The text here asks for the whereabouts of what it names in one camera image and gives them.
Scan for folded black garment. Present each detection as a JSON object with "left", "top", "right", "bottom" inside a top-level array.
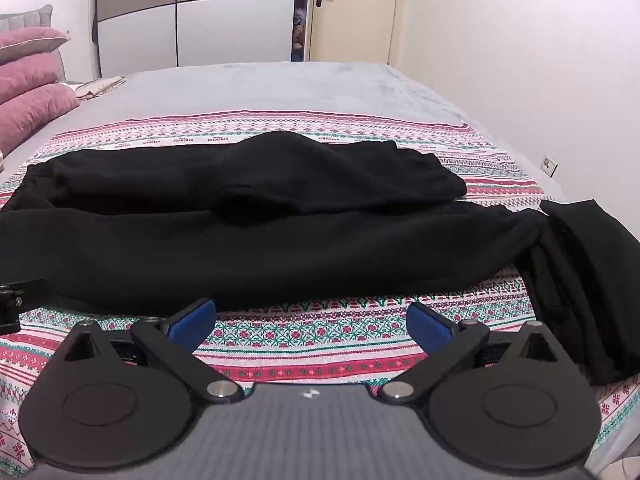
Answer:
[{"left": 522, "top": 199, "right": 638, "bottom": 387}]

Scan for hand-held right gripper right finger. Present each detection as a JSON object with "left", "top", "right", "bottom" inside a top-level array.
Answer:
[{"left": 375, "top": 302, "right": 559, "bottom": 404}]

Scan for patterned red green blanket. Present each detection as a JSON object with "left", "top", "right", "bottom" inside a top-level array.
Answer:
[{"left": 0, "top": 109, "right": 640, "bottom": 480}]

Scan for grey bed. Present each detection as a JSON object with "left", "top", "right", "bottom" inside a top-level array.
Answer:
[{"left": 0, "top": 60, "right": 568, "bottom": 201}]

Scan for black pants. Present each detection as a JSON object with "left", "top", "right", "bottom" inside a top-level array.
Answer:
[{"left": 0, "top": 130, "right": 547, "bottom": 312}]

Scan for beige folded cloth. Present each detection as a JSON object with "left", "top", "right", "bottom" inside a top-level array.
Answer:
[{"left": 75, "top": 75, "right": 127, "bottom": 101}]

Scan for narrow dark shelf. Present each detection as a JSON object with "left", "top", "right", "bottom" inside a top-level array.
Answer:
[{"left": 290, "top": 0, "right": 314, "bottom": 63}]

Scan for cream door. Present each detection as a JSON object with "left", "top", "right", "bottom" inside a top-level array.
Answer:
[{"left": 307, "top": 0, "right": 404, "bottom": 65}]

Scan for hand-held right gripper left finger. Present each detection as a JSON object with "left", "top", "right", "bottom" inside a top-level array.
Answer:
[{"left": 62, "top": 297, "right": 246, "bottom": 404}]

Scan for pink pillow with white piping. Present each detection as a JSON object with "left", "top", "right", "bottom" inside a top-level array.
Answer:
[{"left": 0, "top": 27, "right": 72, "bottom": 66}]

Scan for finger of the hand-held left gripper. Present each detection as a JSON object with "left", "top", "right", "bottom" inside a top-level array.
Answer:
[{"left": 0, "top": 279, "right": 49, "bottom": 335}]

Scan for white and grey wardrobe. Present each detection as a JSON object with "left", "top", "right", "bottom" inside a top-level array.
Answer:
[{"left": 89, "top": 0, "right": 307, "bottom": 79}]

